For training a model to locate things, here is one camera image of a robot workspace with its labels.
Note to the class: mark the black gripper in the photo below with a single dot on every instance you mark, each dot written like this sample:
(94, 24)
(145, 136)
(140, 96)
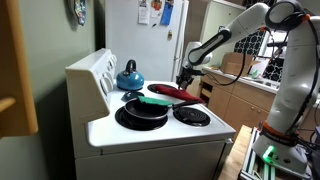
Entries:
(185, 75)

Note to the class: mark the red towel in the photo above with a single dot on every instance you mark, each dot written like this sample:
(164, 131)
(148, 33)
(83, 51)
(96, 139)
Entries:
(176, 93)

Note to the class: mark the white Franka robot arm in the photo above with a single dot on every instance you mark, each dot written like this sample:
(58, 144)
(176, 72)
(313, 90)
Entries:
(293, 83)

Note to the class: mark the white electric stove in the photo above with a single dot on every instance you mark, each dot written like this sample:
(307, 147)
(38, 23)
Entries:
(150, 156)

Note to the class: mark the black frying pan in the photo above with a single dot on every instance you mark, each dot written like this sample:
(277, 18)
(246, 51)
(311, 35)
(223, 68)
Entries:
(146, 111)

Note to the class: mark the yellow fridge magnet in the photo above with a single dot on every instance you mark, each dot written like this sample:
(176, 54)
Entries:
(170, 34)

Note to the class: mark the white refrigerator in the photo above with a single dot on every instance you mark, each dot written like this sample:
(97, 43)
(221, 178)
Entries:
(143, 50)

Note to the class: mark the dark teal spoon rest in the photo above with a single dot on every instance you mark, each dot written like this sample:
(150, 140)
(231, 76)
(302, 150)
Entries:
(131, 95)

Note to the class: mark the blue kettle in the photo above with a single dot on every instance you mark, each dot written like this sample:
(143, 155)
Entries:
(130, 80)

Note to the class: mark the cardboard box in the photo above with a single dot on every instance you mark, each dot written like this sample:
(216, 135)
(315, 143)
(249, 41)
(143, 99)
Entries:
(233, 65)

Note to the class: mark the wooden kitchen cabinets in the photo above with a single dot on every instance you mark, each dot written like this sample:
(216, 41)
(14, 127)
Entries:
(240, 106)

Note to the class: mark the white countertop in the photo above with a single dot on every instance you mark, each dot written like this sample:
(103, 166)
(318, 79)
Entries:
(246, 81)

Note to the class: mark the small dark fridge clip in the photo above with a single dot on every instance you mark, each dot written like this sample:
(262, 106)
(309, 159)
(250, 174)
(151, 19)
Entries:
(154, 24)

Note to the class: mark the blue paper sheet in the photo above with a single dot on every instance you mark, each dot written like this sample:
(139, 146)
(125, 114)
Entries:
(166, 15)

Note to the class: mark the green plastic object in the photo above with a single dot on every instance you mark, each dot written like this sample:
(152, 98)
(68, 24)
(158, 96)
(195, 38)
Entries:
(254, 74)

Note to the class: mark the pale upper cabinet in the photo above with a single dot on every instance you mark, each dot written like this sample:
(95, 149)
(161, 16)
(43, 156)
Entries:
(216, 16)

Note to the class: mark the paper with orange picture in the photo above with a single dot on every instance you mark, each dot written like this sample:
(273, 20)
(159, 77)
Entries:
(156, 8)

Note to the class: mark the white paper note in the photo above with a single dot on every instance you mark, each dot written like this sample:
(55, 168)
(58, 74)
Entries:
(144, 13)

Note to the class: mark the black white patterned curtain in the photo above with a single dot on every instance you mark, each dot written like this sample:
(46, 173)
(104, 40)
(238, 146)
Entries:
(253, 43)

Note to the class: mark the wooden butcher block top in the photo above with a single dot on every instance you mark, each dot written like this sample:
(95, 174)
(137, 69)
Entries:
(233, 156)

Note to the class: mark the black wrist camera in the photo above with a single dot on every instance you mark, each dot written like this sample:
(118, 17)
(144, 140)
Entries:
(197, 72)

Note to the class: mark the black bar camera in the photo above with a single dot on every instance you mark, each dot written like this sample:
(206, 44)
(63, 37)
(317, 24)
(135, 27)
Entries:
(276, 44)

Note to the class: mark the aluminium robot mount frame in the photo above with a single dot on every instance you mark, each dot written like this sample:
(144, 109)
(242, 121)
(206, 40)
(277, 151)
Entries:
(248, 163)

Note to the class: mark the colourful decorative wall plate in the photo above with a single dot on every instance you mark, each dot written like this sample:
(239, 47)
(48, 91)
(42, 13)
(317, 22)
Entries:
(80, 11)

